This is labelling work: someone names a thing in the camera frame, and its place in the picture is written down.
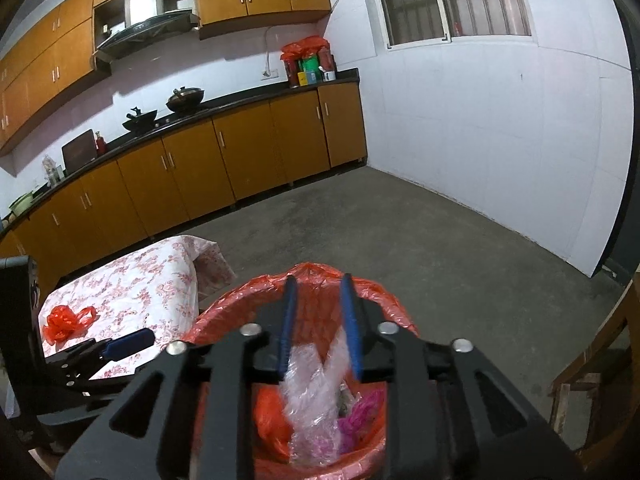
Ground range hood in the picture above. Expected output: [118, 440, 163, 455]
[92, 0, 201, 61]

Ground dark lidded pot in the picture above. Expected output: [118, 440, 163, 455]
[166, 86, 206, 113]

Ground wooden wall cabinets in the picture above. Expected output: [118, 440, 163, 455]
[0, 0, 333, 158]

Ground brown cutting board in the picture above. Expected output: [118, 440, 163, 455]
[61, 130, 98, 173]

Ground small red plastic bag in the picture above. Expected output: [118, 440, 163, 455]
[42, 305, 97, 345]

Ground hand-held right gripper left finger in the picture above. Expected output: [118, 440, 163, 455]
[54, 275, 301, 480]

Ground red bag on containers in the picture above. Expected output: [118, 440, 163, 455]
[281, 36, 331, 61]

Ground black kitchen countertop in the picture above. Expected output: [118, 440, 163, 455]
[0, 67, 361, 233]

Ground clear plastic bag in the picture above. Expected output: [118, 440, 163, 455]
[280, 327, 351, 466]

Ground red lined trash bin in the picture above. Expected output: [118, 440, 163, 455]
[190, 261, 421, 480]

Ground wooden chair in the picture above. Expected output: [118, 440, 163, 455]
[549, 280, 640, 471]

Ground barred window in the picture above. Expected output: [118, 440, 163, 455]
[371, 0, 532, 51]

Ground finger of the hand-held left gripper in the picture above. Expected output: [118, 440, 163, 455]
[49, 338, 106, 367]
[101, 329, 156, 361]

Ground white power cable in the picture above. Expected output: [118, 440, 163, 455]
[263, 25, 277, 72]

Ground table with floral tablecloth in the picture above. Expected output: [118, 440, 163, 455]
[39, 235, 236, 386]

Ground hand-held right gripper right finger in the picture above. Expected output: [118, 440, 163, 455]
[340, 272, 583, 480]

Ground wooden base cabinets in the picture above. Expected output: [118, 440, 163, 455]
[0, 82, 368, 291]

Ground black wok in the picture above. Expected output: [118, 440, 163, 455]
[122, 106, 158, 133]

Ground pink plastic bag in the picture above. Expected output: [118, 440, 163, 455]
[337, 390, 383, 453]

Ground green enamel pot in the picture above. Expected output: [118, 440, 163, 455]
[9, 192, 35, 216]

